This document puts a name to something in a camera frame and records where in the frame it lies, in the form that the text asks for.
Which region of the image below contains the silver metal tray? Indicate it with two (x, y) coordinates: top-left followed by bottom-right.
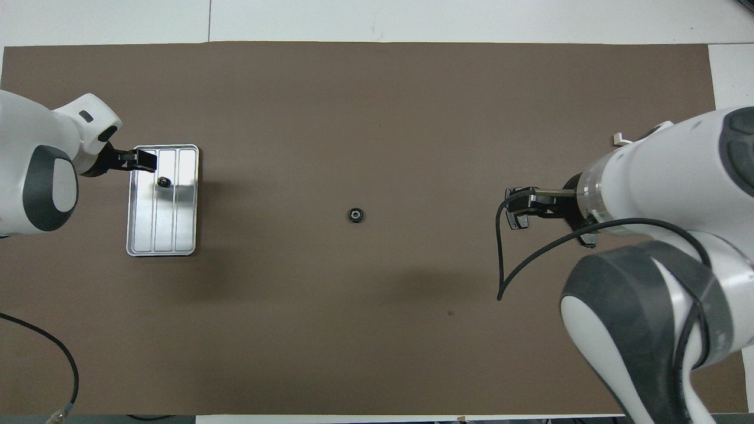
(125, 144), (200, 257)

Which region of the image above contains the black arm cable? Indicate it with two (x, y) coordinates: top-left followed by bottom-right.
(0, 313), (80, 424)
(496, 191), (716, 377)

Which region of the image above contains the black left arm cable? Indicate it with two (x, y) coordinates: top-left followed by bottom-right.
(0, 313), (80, 424)

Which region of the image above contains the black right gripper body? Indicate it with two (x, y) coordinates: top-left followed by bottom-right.
(553, 190), (598, 249)

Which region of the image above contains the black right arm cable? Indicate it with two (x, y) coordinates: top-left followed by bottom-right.
(496, 191), (716, 377)

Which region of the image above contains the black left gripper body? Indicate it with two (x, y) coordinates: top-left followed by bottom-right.
(80, 144), (123, 178)

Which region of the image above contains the brown table mat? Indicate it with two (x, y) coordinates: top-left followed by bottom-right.
(0, 41), (716, 416)

